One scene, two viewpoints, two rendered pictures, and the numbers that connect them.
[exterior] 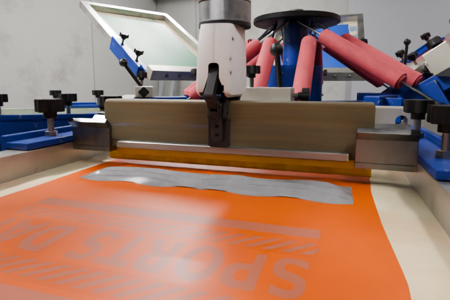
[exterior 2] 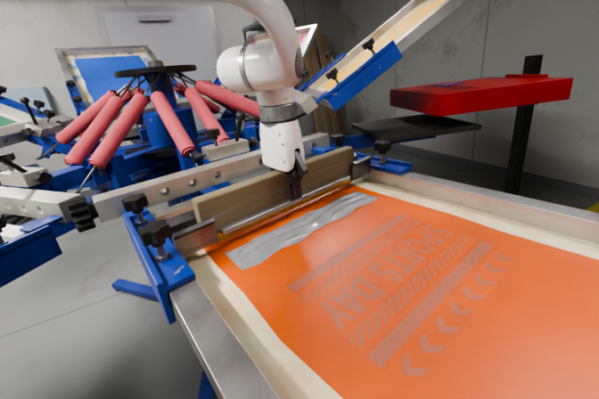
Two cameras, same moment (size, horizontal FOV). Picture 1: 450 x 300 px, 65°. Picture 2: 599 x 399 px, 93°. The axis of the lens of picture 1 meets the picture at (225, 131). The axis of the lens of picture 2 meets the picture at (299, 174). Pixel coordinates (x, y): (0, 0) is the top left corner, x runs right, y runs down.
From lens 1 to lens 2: 0.51 m
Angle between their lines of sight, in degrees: 54
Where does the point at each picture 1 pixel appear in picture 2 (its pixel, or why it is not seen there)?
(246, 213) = (371, 223)
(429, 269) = (441, 207)
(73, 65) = not seen: outside the picture
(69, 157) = not seen: hidden behind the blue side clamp
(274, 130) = (317, 176)
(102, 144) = (210, 240)
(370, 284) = (447, 219)
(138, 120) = (233, 206)
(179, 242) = (396, 247)
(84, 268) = (412, 277)
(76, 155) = not seen: hidden behind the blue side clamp
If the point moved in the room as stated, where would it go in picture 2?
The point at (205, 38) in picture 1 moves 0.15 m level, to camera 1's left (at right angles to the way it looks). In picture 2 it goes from (290, 134) to (233, 156)
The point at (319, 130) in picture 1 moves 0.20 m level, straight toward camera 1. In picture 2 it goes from (335, 167) to (414, 186)
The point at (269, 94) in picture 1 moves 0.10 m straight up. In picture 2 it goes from (234, 148) to (228, 114)
